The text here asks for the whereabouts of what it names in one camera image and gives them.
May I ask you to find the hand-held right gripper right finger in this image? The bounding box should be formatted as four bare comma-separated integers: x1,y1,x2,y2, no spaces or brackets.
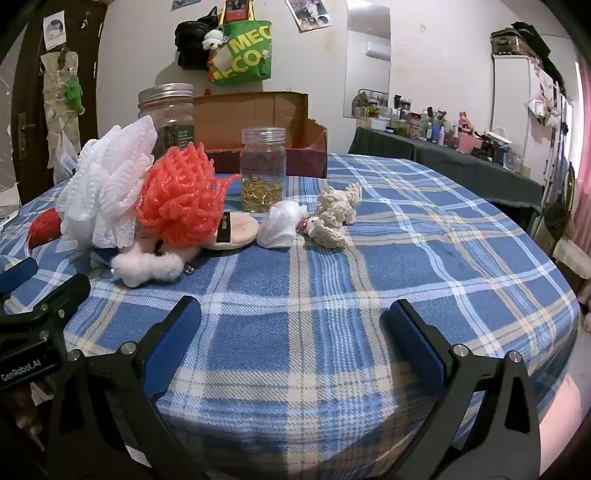
379,299,542,480

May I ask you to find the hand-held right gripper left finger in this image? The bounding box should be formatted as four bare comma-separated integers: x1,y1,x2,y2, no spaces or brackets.
46,295,208,480

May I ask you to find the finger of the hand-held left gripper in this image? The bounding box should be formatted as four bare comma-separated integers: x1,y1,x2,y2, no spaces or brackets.
0,273,92,335
0,257,39,294

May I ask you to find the white plush toy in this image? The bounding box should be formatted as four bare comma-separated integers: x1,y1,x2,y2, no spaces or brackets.
111,244,185,288

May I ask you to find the beige powder puff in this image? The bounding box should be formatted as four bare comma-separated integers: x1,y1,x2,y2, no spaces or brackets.
203,211,260,251

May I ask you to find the white mesh bath loofah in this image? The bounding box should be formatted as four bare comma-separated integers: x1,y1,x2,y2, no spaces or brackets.
56,115,158,252

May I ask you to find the orange mesh bath loofah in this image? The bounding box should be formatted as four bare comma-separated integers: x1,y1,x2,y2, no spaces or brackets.
136,142,241,245

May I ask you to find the white tissue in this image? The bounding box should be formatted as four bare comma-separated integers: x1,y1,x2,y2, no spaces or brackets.
257,200,309,249

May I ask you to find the cream crochet scrunchie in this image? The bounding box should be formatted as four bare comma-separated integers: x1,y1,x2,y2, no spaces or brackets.
302,181,363,250

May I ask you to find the cardboard box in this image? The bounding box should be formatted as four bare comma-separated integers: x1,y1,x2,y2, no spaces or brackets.
191,91,328,179

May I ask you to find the blue plaid blanket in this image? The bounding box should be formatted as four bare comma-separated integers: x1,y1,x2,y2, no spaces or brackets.
0,152,583,480

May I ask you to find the dark wooden door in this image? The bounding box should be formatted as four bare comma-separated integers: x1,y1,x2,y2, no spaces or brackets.
0,0,107,204

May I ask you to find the white plastic bag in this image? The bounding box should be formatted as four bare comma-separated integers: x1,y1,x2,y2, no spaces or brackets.
53,134,81,185

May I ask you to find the hanging beige organizer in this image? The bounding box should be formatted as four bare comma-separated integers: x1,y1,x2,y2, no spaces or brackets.
41,48,84,169

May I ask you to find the table with dark cloth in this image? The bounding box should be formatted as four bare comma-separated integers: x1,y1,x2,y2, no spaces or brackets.
347,126,546,232

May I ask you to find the plastic jar of gold clips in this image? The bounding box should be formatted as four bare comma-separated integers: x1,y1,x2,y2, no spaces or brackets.
240,128,287,213

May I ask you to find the green toy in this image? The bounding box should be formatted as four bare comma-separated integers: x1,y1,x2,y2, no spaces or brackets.
64,76,86,114

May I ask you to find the row of cosmetic bottles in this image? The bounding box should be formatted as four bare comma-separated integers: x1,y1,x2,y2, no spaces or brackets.
353,90,532,174

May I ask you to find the glass jar with metal lid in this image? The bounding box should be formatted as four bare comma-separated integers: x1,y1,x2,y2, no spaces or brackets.
137,83,195,160

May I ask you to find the door sticker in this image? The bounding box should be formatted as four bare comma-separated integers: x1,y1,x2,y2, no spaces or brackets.
43,11,66,49

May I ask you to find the white cabinet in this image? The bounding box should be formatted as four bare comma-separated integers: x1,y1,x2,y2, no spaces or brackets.
492,53,573,185

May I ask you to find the pink curtain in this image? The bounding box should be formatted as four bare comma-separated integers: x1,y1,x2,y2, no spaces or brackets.
573,60,591,217

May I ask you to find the green tote bag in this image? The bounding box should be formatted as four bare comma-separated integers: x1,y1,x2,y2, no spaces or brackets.
208,0,274,87

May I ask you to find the black bag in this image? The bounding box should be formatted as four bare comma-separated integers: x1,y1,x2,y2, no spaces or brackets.
174,7,220,71

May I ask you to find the dark suitcase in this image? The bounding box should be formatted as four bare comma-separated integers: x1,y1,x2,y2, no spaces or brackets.
490,27,532,56

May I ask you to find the wall mirror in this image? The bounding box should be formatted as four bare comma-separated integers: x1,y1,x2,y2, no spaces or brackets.
342,0,392,120

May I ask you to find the wall photo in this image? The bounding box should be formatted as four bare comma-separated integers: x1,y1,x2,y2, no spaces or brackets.
285,0,333,33

